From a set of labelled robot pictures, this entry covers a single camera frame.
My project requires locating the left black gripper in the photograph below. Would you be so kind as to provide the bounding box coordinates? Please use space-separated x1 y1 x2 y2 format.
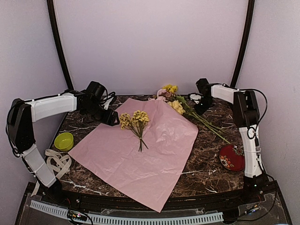
82 102 120 126

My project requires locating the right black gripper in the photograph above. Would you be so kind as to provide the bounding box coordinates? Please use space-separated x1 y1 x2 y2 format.
194 96 213 115

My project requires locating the yellow daisy flower bunch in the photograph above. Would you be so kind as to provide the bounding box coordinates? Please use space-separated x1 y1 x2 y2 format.
119 110 150 152

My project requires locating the pink purple wrapping paper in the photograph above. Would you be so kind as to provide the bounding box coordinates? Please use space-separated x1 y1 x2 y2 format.
69 98 198 212

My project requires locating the yellow fuzzy poppy stem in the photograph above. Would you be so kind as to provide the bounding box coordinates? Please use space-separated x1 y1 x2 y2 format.
161 84 195 110

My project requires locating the pink rose flower stem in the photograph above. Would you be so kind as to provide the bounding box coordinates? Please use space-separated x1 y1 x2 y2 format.
149 85 222 135

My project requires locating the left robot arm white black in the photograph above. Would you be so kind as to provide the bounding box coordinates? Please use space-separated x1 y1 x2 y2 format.
5 81 120 204

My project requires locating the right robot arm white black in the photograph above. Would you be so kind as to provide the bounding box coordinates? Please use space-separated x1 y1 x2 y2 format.
193 78 263 179

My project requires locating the lime green bowl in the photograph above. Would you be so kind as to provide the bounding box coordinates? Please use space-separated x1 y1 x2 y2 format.
54 132 74 151

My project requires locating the red floral dish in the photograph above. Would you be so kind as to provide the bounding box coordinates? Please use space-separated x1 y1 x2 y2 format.
219 145 245 172

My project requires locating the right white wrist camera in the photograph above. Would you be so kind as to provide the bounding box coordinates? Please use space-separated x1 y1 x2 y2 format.
188 93 202 104

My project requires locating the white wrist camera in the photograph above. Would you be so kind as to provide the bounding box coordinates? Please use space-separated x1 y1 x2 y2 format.
101 91 117 110
188 93 202 104

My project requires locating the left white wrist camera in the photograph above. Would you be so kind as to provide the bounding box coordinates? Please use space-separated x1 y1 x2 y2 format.
101 91 117 110

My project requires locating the white ribbon strap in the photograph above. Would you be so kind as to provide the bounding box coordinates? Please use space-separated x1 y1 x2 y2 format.
31 149 73 197

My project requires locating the white slotted cable duct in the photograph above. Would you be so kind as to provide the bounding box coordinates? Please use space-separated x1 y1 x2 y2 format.
30 200 224 225

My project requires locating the black front table rail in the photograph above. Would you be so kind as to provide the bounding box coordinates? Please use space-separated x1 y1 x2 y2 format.
58 180 244 211

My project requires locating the right black frame post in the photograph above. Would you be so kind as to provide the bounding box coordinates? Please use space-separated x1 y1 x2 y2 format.
230 0 255 88

